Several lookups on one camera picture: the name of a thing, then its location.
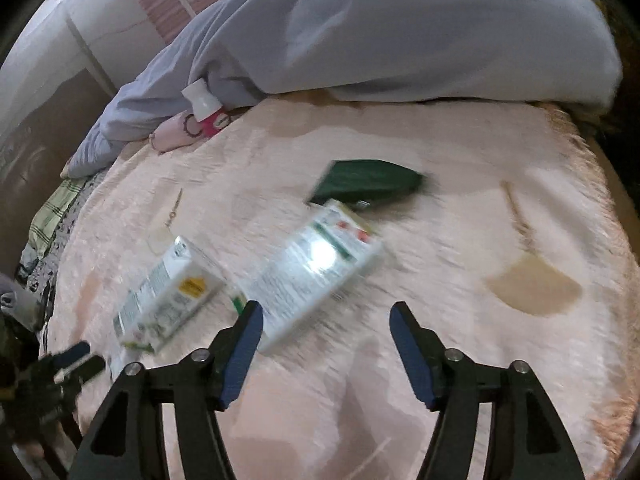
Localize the white green carton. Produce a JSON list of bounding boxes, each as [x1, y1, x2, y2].
[[113, 236, 224, 353]]

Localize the green white medicine box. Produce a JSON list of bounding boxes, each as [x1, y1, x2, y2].
[[232, 200, 383, 354]]

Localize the dark green packet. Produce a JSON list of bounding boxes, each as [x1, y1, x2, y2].
[[307, 159, 425, 208]]

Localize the green plaid cloth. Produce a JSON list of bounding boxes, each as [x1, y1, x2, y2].
[[28, 178, 88, 259]]

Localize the pink thermos bottle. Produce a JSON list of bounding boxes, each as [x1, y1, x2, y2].
[[150, 110, 202, 153]]

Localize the white pink pill bottle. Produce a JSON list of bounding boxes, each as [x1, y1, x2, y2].
[[181, 78, 231, 138]]

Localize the light blue duvet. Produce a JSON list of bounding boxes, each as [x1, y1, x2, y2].
[[66, 0, 623, 179]]

